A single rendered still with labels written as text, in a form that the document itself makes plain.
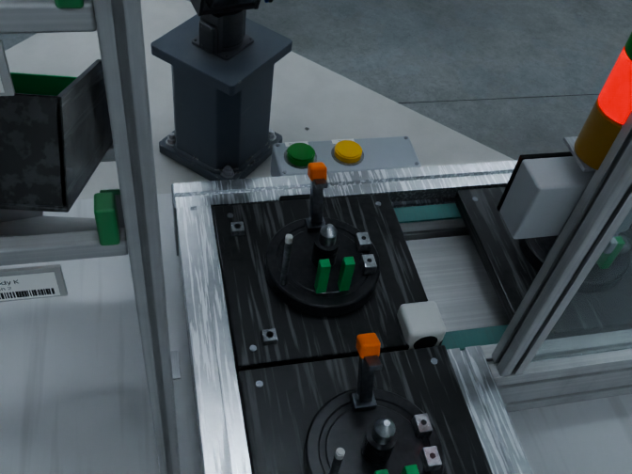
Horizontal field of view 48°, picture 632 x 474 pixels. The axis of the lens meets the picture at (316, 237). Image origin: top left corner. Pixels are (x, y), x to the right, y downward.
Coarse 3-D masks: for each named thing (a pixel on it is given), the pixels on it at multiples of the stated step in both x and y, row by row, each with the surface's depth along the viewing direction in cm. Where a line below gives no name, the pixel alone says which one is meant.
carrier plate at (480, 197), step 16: (464, 192) 98; (480, 192) 99; (496, 192) 99; (464, 208) 97; (480, 208) 97; (496, 208) 97; (480, 224) 95; (496, 224) 95; (480, 240) 93; (496, 240) 93; (512, 240) 94; (480, 256) 93; (496, 256) 91; (512, 256) 92; (496, 272) 90; (512, 272) 90; (528, 272) 90; (496, 288) 90; (512, 288) 88; (528, 288) 88; (512, 304) 86
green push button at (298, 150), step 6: (294, 144) 101; (300, 144) 101; (306, 144) 101; (288, 150) 100; (294, 150) 100; (300, 150) 100; (306, 150) 100; (312, 150) 100; (288, 156) 100; (294, 156) 99; (300, 156) 99; (306, 156) 99; (312, 156) 100; (294, 162) 99; (300, 162) 99; (306, 162) 99
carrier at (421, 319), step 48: (240, 240) 88; (288, 240) 76; (336, 240) 83; (384, 240) 91; (240, 288) 84; (288, 288) 82; (336, 288) 83; (384, 288) 86; (240, 336) 79; (288, 336) 80; (336, 336) 81; (384, 336) 81; (432, 336) 80
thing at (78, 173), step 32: (96, 64) 51; (0, 96) 41; (32, 96) 41; (64, 96) 42; (96, 96) 51; (0, 128) 42; (32, 128) 42; (64, 128) 43; (96, 128) 52; (0, 160) 43; (32, 160) 43; (64, 160) 43; (96, 160) 52; (0, 192) 44; (32, 192) 44; (64, 192) 44
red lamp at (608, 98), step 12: (624, 60) 54; (612, 72) 55; (624, 72) 54; (612, 84) 55; (624, 84) 54; (600, 96) 57; (612, 96) 55; (624, 96) 55; (612, 108) 56; (624, 108) 55; (624, 120) 56
